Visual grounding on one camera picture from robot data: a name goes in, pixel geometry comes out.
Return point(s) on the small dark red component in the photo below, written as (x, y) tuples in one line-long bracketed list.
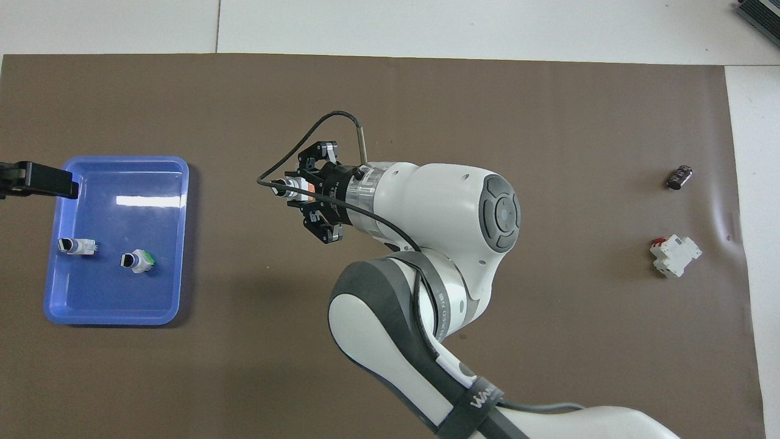
[(679, 177)]

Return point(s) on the orange-based white knob switch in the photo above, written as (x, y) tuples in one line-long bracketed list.
[(295, 190)]

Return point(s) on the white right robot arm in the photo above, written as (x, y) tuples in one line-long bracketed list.
[(445, 207)]

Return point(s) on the white circuit breaker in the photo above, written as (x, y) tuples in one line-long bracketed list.
[(675, 256)]

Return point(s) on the black electronics box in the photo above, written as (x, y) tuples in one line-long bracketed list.
[(762, 15)]

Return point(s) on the brown table mat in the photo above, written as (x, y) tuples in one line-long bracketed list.
[(548, 122)]

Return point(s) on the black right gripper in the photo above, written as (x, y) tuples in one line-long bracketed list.
[(338, 195)]

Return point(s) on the green-based white knob switch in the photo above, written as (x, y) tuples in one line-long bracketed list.
[(79, 246), (139, 261)]

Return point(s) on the blue plastic tray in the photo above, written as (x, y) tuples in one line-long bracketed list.
[(116, 299)]

